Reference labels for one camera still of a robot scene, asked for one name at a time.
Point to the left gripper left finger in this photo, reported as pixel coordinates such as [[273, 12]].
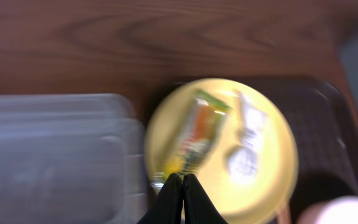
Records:
[[168, 205]]

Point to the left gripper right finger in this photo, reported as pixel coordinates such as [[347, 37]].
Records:
[[199, 209]]

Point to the white tissue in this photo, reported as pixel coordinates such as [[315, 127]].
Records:
[[243, 161]]

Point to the green orange snack wrapper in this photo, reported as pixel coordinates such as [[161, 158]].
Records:
[[196, 135]]

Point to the pink white bowl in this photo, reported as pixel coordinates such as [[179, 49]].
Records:
[[342, 210]]

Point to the lower clear plastic bin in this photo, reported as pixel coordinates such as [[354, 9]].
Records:
[[132, 133]]

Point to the clear plastic bin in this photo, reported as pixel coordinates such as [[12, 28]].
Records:
[[132, 133], [63, 158]]

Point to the yellow plate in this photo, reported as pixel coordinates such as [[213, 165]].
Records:
[[222, 149]]

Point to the upper clear plastic bin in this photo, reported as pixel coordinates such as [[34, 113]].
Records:
[[63, 158]]

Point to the dark brown serving tray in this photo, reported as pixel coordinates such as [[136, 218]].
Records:
[[312, 147]]

